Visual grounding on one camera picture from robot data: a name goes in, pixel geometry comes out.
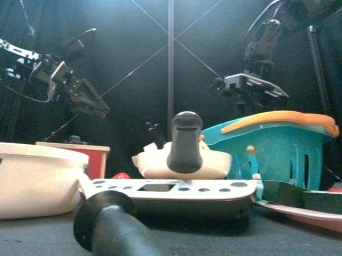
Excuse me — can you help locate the pink plate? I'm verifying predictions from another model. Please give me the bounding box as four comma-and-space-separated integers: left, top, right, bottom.
255, 199, 342, 234

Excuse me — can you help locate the black knob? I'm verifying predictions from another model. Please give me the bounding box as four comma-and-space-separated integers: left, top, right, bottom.
65, 134, 88, 145

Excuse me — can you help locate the red wooden box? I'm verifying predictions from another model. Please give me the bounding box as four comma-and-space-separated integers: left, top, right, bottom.
34, 141, 112, 181

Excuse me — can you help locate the black toy fork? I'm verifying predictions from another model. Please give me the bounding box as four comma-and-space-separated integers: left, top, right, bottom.
142, 121, 168, 150

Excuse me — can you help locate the small red toy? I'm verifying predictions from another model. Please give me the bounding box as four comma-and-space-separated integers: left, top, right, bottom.
110, 171, 133, 180

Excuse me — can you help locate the white remote-like device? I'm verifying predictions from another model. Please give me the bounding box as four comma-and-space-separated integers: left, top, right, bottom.
81, 177, 260, 222

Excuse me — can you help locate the diagonal bracing wire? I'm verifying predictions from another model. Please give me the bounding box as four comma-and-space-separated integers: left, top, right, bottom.
42, 0, 224, 142
129, 0, 224, 80

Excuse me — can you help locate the teal basket orange handle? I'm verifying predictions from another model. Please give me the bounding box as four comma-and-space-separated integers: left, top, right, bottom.
200, 110, 340, 192

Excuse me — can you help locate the thick black frame post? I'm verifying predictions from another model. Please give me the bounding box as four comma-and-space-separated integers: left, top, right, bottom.
305, 25, 334, 118

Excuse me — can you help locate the small white pan black handle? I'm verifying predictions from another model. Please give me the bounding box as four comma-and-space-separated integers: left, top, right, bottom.
130, 110, 233, 181

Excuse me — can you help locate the thin vertical frame pole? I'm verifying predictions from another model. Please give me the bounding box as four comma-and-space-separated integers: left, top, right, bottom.
165, 0, 176, 142

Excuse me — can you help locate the large white pot black handle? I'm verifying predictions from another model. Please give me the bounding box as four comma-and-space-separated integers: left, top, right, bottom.
0, 142, 163, 256

